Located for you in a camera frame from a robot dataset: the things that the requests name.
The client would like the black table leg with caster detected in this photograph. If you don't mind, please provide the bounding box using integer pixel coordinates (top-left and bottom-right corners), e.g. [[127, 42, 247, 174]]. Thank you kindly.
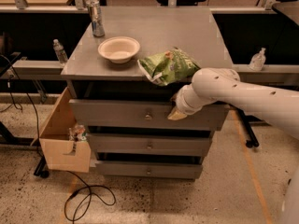
[[237, 109, 259, 148]]

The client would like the crumpled wrapper in box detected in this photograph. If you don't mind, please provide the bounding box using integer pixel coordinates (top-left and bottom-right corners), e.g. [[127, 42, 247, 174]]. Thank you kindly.
[[68, 124, 87, 142]]

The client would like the grey drawer cabinet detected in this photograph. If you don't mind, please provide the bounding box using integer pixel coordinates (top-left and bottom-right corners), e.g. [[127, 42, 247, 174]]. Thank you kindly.
[[62, 7, 232, 165]]

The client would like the black stand leg left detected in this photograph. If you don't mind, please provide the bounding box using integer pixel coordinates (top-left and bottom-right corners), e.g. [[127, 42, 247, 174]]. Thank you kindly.
[[34, 157, 50, 178]]

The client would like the black floor cable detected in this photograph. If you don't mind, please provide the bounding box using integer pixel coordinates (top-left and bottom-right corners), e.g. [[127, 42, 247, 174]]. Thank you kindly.
[[0, 53, 117, 224]]

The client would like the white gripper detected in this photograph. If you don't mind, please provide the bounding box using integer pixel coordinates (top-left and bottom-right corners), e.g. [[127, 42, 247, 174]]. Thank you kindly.
[[167, 85, 205, 120]]

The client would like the grey top drawer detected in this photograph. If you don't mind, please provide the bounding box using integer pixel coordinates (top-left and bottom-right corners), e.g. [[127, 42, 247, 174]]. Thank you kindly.
[[69, 99, 229, 131]]

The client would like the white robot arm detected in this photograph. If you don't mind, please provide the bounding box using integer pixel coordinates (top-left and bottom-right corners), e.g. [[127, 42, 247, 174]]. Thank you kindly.
[[168, 68, 299, 139]]

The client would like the white paper bowl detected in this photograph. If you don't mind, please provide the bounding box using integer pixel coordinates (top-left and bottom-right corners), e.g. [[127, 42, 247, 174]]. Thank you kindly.
[[98, 36, 140, 63]]

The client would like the grey middle drawer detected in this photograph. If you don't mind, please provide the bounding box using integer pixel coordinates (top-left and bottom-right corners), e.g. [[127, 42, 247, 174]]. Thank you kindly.
[[88, 133, 211, 156]]

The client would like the silver drink can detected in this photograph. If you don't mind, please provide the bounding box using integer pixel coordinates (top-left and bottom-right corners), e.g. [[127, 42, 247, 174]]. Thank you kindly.
[[87, 0, 105, 37]]

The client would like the grey bottom drawer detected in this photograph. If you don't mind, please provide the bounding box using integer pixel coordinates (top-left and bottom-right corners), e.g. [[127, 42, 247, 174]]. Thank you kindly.
[[95, 161, 203, 179]]

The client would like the grey drawer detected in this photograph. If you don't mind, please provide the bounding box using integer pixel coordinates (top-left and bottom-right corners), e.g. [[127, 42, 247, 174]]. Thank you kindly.
[[69, 99, 229, 131], [95, 161, 203, 179], [88, 133, 211, 156]]

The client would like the green chip bag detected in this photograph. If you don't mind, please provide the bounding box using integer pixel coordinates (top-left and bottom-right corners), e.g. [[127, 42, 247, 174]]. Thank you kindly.
[[137, 49, 201, 86]]

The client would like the hand sanitizer pump bottle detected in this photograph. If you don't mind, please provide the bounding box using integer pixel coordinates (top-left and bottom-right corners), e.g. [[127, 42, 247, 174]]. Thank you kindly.
[[249, 48, 265, 71]]

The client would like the clear plastic water bottle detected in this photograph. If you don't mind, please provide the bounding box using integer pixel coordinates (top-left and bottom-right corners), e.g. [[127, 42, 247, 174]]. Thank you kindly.
[[53, 39, 68, 66]]

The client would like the cardboard box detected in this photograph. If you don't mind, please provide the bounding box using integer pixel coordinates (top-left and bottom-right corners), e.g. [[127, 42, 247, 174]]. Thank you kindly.
[[39, 88, 91, 173]]

